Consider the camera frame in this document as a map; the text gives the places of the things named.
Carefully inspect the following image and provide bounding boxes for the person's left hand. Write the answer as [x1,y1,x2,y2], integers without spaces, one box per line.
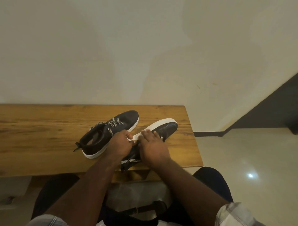
[105,130,135,164]

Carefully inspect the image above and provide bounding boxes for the person's right hand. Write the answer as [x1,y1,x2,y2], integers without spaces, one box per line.
[137,129,172,171]

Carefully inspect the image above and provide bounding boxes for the black sneaker with white sole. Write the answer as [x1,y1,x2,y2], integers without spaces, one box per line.
[73,110,140,159]
[120,118,178,172]

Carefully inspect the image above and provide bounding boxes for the person's right forearm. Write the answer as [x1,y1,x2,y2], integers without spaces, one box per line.
[149,160,230,226]

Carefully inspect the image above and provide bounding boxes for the person's left forearm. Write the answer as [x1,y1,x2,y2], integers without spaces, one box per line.
[45,156,120,226]

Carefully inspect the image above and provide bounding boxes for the black white striped shoelace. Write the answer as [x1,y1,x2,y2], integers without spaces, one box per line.
[119,159,142,165]
[90,118,125,137]

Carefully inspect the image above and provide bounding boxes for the black skirting board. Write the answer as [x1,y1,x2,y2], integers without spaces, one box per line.
[194,126,234,137]

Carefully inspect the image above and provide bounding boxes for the dark trousers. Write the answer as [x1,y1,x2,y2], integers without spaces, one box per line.
[31,166,234,226]

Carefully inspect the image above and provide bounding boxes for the white striped shirt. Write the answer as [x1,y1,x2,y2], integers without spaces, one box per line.
[27,202,266,226]

